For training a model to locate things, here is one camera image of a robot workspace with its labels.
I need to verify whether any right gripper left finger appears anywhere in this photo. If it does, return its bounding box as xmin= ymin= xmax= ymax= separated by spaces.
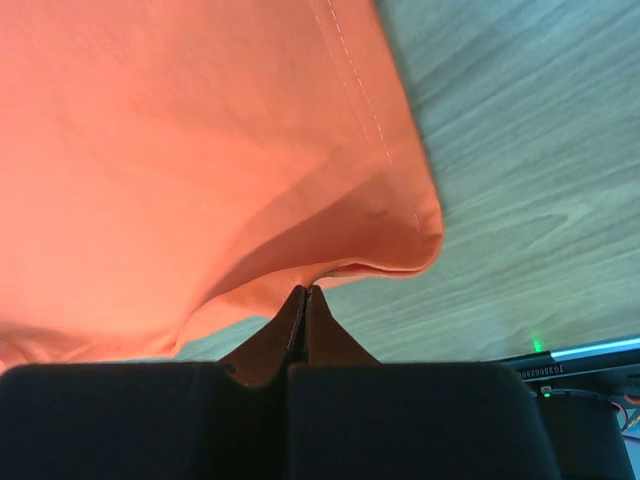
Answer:
xmin=1 ymin=287 xmax=305 ymax=479

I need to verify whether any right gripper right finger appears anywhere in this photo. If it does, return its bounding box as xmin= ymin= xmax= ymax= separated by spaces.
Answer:
xmin=287 ymin=288 xmax=560 ymax=479

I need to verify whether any orange t-shirt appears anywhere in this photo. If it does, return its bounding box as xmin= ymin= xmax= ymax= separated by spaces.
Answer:
xmin=1 ymin=1 xmax=444 ymax=370

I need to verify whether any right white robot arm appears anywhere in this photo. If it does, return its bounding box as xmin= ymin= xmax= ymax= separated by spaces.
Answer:
xmin=1 ymin=286 xmax=639 ymax=479

